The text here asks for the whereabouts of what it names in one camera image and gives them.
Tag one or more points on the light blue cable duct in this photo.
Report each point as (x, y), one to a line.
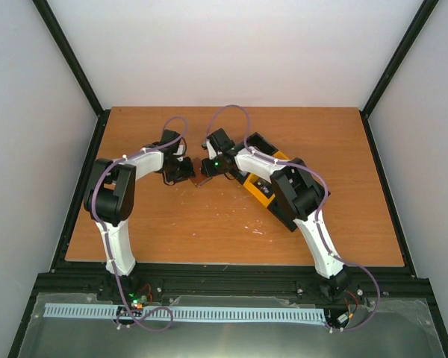
(190, 314)

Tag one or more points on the yellow card bin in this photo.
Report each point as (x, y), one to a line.
(258, 168)

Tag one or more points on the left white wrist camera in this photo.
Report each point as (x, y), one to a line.
(181, 150)

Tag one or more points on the black aluminium frame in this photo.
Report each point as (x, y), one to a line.
(212, 280)

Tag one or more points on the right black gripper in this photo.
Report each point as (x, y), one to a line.
(208, 171)

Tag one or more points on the black bin with blue cards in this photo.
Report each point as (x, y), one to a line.
(278, 212)

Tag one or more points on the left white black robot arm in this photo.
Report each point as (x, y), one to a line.
(110, 192)

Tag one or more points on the black bin with red cards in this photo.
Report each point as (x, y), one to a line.
(256, 142)

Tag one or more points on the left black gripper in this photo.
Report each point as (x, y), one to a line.
(187, 174)

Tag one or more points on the left electronics board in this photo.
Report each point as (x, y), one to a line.
(143, 297)

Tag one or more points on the right electronics connector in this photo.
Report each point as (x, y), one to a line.
(352, 300)

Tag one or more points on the brown leather card holder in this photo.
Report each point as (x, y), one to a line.
(201, 174)

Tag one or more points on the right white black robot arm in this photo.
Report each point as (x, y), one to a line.
(288, 191)

